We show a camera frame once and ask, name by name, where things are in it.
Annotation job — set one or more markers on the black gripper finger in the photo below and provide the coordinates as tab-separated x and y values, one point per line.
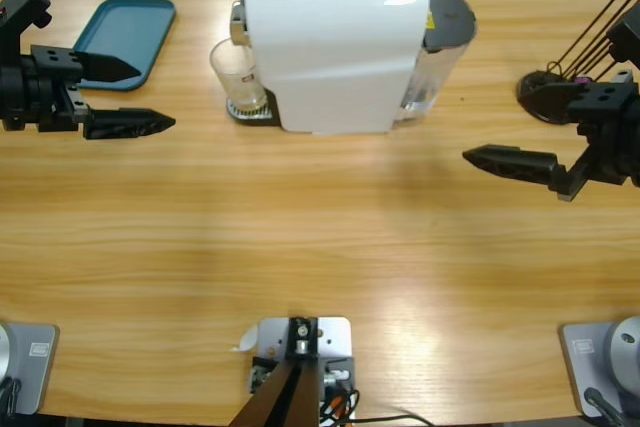
552	99
130	123
107	67
520	164

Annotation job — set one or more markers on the teal plastic tray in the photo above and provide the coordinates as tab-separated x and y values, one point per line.
130	29

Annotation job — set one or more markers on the white capsule coffee machine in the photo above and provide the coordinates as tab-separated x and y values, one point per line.
330	57

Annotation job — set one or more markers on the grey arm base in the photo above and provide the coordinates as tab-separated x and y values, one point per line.
590	362
35	362

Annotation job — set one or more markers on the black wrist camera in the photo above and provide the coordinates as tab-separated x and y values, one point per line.
22	12

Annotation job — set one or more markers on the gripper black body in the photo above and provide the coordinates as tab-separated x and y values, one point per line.
37	97
615	137

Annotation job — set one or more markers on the black capsule holder with rods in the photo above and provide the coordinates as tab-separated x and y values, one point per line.
537	84

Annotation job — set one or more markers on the clear drinking glass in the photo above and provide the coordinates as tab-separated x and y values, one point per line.
235	74

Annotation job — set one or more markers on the white mount block dark post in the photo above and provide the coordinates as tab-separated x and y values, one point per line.
330	337

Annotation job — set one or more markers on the white paper tab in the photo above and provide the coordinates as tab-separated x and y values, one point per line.
247	339

